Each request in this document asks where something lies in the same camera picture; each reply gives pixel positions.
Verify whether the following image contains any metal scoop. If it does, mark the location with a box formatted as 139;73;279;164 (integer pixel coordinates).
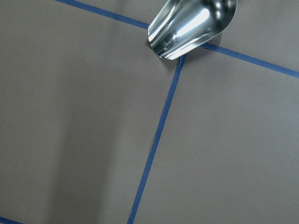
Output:
148;0;237;60

